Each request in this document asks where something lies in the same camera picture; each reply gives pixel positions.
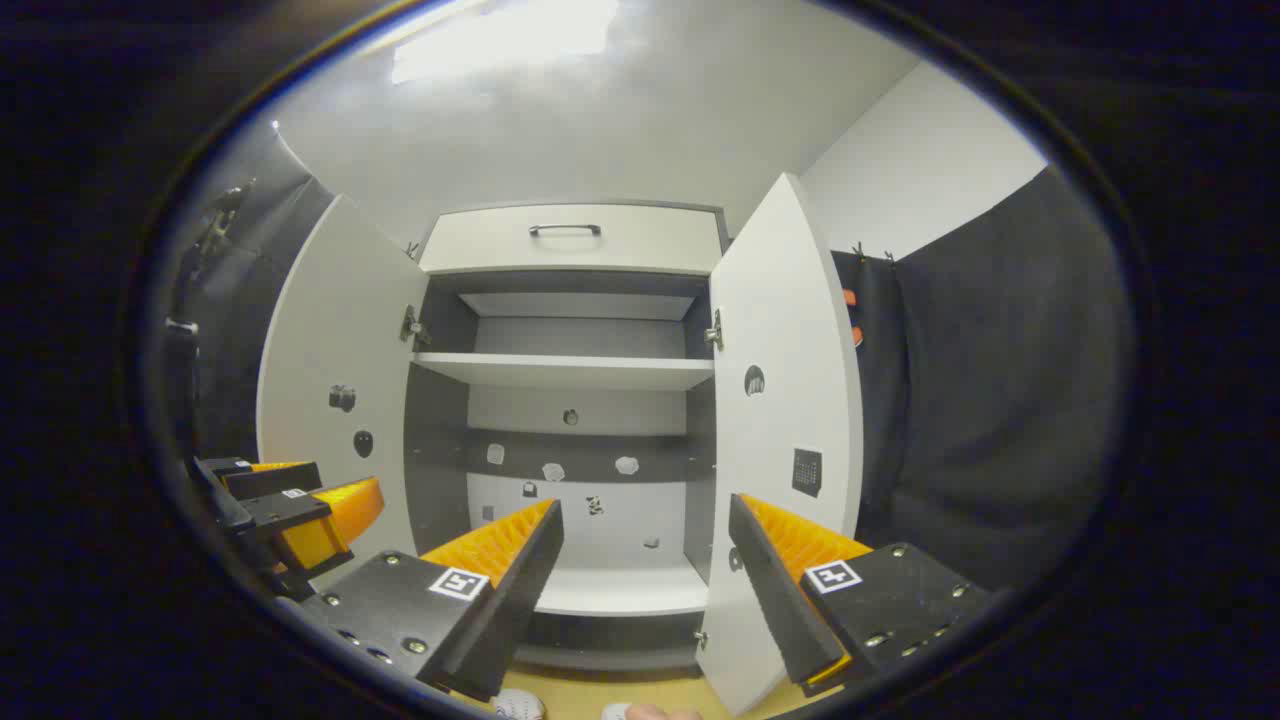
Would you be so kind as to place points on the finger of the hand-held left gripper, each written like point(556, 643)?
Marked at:
point(340, 515)
point(280, 480)

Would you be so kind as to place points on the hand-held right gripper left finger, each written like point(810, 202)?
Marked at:
point(520, 590)

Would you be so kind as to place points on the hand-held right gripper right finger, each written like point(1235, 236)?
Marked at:
point(770, 590)

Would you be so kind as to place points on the white striped shoe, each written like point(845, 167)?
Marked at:
point(615, 713)
point(520, 706)

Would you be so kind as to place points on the white shoe cabinet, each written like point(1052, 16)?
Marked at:
point(620, 530)

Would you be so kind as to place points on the white cabinet door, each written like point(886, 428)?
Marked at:
point(340, 320)
point(780, 330)

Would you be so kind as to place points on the metal door hinge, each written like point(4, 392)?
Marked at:
point(714, 330)
point(412, 325)

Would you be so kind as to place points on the white cabinet shelf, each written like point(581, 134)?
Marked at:
point(570, 372)

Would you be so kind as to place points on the person's bare foot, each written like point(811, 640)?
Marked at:
point(665, 713)

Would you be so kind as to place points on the black backdrop cloth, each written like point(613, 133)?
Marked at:
point(1000, 400)

